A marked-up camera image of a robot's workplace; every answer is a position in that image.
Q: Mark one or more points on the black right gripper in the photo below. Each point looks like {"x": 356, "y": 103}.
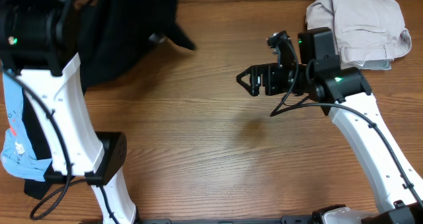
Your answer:
{"x": 263, "y": 80}

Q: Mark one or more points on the black t-shirt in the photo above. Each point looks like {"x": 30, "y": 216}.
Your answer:
{"x": 115, "y": 34}

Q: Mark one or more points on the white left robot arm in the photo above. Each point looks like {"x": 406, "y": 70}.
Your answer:
{"x": 39, "y": 53}

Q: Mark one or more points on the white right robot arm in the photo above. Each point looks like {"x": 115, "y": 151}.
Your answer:
{"x": 314, "y": 73}

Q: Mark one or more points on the folded beige trousers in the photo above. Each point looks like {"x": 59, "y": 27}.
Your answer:
{"x": 368, "y": 34}

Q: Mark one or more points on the light blue t-shirt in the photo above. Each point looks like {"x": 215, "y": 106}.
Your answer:
{"x": 16, "y": 157}

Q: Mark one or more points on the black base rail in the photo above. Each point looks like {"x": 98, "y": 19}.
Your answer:
{"x": 287, "y": 219}

